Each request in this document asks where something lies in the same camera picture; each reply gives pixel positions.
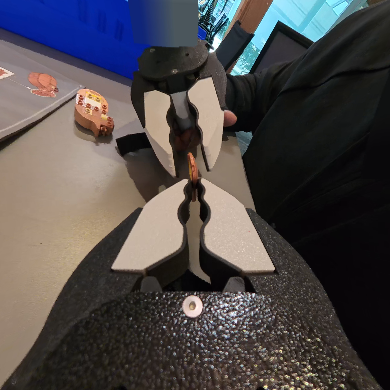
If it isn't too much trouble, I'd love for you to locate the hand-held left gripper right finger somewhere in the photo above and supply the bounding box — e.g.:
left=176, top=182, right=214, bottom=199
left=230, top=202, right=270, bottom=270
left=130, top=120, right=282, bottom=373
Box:
left=199, top=180, right=276, bottom=274

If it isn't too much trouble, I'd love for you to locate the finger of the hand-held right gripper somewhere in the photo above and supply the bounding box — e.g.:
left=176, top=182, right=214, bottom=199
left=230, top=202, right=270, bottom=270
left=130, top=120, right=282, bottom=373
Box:
left=143, top=90, right=178, bottom=177
left=186, top=76, right=225, bottom=171

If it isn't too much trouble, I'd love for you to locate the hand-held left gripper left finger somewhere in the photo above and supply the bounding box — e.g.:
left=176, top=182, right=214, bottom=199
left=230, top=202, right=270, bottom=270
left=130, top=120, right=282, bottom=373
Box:
left=112, top=181, right=189, bottom=273

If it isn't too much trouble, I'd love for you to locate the brown curved brick piece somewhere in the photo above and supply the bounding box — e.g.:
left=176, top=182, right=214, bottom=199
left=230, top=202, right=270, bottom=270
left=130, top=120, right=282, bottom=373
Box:
left=186, top=153, right=199, bottom=202

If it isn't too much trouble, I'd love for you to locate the person's right forearm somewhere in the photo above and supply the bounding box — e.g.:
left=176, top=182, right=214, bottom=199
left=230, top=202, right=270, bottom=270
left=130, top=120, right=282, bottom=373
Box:
left=227, top=61, right=294, bottom=132

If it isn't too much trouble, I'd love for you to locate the grey desk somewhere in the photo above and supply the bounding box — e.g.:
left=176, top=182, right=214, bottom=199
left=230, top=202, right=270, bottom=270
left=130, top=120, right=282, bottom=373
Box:
left=0, top=28, right=256, bottom=378

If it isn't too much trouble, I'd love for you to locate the black office chair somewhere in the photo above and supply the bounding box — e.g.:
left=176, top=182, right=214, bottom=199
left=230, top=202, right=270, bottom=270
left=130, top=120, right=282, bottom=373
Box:
left=215, top=22, right=255, bottom=72

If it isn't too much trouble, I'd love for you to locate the round brown brick assembly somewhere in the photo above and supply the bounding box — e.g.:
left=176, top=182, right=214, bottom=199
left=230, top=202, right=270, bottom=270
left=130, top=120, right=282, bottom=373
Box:
left=75, top=89, right=115, bottom=137

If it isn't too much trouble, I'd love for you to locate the wooden beam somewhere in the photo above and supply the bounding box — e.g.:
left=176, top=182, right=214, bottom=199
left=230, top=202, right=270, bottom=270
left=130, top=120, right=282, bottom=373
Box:
left=226, top=0, right=273, bottom=38

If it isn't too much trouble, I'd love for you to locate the black monitor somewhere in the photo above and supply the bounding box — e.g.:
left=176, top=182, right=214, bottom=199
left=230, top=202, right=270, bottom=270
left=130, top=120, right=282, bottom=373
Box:
left=250, top=21, right=314, bottom=75

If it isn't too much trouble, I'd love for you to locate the row of blue plastic bins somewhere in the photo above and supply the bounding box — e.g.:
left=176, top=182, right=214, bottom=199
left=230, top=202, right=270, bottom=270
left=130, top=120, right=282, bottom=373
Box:
left=0, top=0, right=208, bottom=80

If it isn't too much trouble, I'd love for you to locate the grey instruction booklet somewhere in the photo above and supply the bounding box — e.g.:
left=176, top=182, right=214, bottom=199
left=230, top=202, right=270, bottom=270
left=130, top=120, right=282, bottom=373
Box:
left=0, top=40, right=83, bottom=142

